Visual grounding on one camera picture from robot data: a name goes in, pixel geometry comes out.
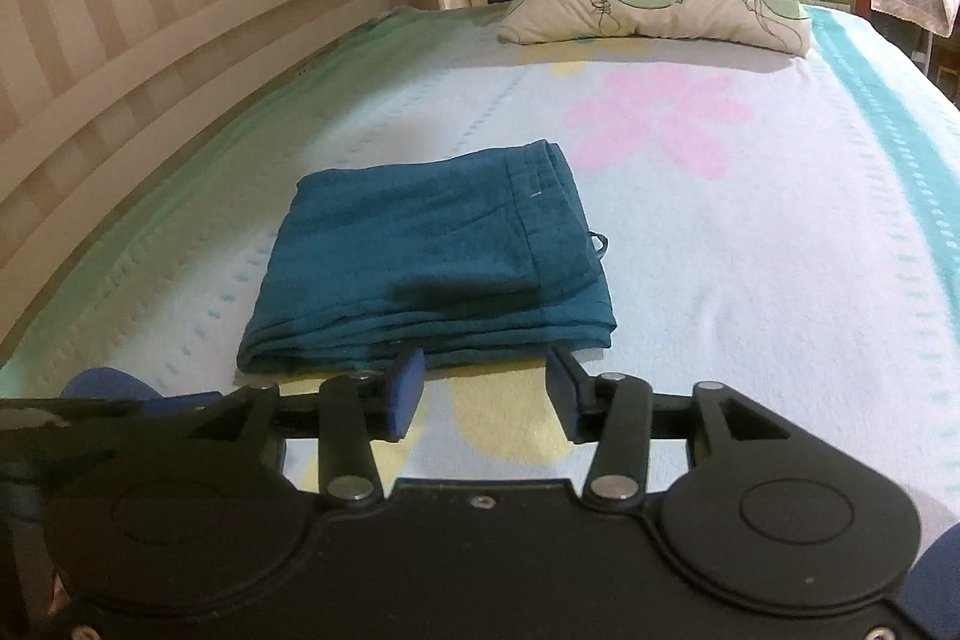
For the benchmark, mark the pale wooden bed frame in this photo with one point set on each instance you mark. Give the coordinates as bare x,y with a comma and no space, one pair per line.
150,10

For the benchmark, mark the blue cloth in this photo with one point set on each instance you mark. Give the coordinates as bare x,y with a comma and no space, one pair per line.
105,383
941,587

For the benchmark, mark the teal pants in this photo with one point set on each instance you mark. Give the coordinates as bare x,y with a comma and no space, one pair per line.
435,265

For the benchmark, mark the leaf print pillow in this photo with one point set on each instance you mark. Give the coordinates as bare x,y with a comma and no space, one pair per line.
660,14

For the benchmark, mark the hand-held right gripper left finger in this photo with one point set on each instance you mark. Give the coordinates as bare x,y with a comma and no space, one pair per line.
403,396

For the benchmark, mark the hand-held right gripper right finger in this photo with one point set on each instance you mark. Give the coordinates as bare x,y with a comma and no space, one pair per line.
562,396

